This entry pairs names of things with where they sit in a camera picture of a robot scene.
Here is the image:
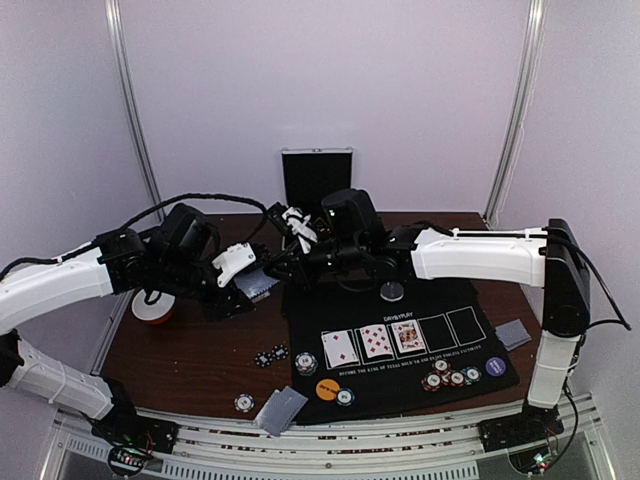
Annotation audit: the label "white blue chip flat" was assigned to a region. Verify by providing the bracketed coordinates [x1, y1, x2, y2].
[234, 393, 255, 413]

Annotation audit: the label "black poker table mat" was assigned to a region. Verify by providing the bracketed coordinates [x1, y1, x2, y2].
[282, 279, 519, 425]

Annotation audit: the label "black white chip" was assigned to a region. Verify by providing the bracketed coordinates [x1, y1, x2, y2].
[271, 344, 289, 360]
[254, 352, 273, 368]

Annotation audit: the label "king of diamonds card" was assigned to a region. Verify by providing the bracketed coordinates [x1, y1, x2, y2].
[391, 320, 425, 354]

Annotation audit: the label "left aluminium frame post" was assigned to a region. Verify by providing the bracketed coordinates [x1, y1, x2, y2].
[104, 0, 162, 206]

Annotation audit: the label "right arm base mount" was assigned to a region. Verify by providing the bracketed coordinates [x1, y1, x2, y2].
[478, 413, 564, 477]

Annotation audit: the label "orange big blind button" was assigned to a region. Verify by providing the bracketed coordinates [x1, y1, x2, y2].
[315, 379, 341, 402]

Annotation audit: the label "black white chip right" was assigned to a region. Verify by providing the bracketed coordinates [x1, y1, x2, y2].
[271, 344, 289, 360]

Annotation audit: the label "two of diamonds card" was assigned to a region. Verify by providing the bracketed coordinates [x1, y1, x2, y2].
[321, 330, 359, 368]

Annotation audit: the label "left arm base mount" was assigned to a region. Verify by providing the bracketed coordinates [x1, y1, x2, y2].
[86, 414, 179, 478]

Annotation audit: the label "purple small blind button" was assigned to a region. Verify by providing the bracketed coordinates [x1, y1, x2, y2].
[485, 357, 507, 377]

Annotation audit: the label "dealt card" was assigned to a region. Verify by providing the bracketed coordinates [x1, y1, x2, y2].
[495, 319, 531, 351]

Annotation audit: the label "right aluminium frame post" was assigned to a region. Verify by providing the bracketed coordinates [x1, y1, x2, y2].
[483, 0, 547, 228]

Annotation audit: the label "black orange hundred chip stack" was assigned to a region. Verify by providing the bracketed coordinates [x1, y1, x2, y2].
[446, 371, 466, 388]

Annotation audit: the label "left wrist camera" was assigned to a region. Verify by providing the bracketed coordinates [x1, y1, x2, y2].
[211, 242, 270, 288]

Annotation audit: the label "aluminium frame rail front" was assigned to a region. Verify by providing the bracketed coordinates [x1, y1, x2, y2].
[36, 394, 619, 479]

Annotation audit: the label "small chip stack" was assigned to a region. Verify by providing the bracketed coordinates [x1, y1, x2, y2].
[294, 352, 318, 376]

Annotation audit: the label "aluminium frame post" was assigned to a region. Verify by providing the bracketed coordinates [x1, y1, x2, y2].
[104, 0, 162, 206]
[483, 0, 547, 228]

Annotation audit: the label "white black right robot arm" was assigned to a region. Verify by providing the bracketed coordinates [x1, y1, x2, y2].
[264, 188, 604, 442]

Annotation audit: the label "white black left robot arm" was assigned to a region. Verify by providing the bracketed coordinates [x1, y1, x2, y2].
[1, 193, 268, 444]

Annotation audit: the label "grey playing card deck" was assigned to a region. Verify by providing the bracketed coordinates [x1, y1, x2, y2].
[234, 270, 279, 303]

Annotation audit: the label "eight of diamonds card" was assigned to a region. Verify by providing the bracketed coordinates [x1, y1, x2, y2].
[359, 324, 393, 360]

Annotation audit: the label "blue green fifty chip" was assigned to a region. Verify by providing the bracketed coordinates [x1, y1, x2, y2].
[335, 388, 355, 406]

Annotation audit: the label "aluminium poker case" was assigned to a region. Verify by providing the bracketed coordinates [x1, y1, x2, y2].
[281, 148, 353, 223]

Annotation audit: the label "black white chip left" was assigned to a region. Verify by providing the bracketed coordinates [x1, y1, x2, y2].
[254, 352, 273, 368]

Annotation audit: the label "white red bowl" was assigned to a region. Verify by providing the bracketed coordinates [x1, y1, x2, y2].
[131, 292, 175, 326]

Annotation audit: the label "dealt cards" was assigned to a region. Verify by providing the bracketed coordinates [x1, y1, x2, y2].
[254, 386, 308, 437]

